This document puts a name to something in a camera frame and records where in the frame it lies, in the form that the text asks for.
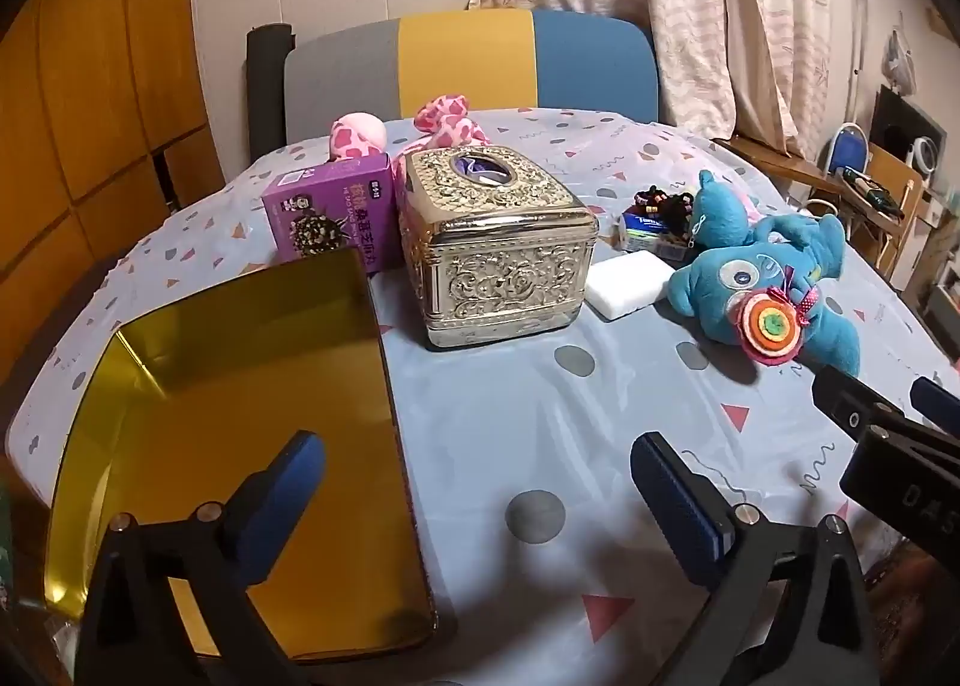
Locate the blue tissue packet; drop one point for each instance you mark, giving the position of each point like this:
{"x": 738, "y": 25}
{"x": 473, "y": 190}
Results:
{"x": 643, "y": 225}

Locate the purple cardboard box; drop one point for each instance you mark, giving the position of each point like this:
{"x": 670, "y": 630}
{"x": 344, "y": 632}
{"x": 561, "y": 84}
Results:
{"x": 330, "y": 206}

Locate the pink spotted plush toy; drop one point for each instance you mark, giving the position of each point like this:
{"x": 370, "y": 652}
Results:
{"x": 360, "y": 135}

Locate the wooden side table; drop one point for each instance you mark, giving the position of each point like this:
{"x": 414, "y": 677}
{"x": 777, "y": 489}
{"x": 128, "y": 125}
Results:
{"x": 780, "y": 165}

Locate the grey yellow blue chair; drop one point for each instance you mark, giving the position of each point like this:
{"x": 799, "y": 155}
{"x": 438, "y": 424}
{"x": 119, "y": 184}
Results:
{"x": 465, "y": 56}

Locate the black screen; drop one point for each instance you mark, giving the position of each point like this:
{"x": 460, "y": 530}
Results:
{"x": 892, "y": 116}

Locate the black rolled mat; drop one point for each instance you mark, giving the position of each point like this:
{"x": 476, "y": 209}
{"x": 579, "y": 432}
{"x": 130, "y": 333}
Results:
{"x": 266, "y": 86}

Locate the patterned light blue tablecloth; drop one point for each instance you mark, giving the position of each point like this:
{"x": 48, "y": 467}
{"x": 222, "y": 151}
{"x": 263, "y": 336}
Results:
{"x": 525, "y": 416}

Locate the white hooked pole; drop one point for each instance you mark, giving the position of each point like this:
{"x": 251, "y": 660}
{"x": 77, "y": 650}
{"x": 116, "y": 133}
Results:
{"x": 862, "y": 19}

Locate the gold metal tin box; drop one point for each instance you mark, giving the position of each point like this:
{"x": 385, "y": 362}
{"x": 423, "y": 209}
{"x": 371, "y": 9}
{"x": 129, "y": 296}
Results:
{"x": 225, "y": 394}

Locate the white round fan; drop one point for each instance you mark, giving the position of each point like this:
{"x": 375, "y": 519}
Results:
{"x": 927, "y": 152}

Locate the hanging plastic bag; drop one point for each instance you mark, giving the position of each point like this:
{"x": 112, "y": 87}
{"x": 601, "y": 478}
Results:
{"x": 898, "y": 56}

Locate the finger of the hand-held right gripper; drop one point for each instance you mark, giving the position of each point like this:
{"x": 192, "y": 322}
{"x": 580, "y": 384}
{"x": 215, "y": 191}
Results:
{"x": 939, "y": 403}
{"x": 855, "y": 405}

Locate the large blue elephant plush toy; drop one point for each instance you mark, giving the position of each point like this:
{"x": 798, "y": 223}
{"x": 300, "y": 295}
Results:
{"x": 712, "y": 300}

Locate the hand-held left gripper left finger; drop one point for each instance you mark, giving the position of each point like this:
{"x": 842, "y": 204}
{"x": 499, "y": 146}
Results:
{"x": 289, "y": 483}

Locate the wooden wardrobe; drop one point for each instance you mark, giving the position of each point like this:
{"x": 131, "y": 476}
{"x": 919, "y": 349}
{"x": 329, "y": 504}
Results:
{"x": 97, "y": 94}

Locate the ornate metallic tissue box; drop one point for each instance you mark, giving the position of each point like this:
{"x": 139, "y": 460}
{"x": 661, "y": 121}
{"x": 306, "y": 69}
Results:
{"x": 495, "y": 266}

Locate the blue folding chair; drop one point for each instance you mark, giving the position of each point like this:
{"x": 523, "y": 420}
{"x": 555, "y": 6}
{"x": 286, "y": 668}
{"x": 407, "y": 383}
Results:
{"x": 850, "y": 150}

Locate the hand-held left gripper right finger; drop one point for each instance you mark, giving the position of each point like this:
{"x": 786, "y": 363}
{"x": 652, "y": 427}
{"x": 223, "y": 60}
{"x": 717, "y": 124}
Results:
{"x": 675, "y": 498}

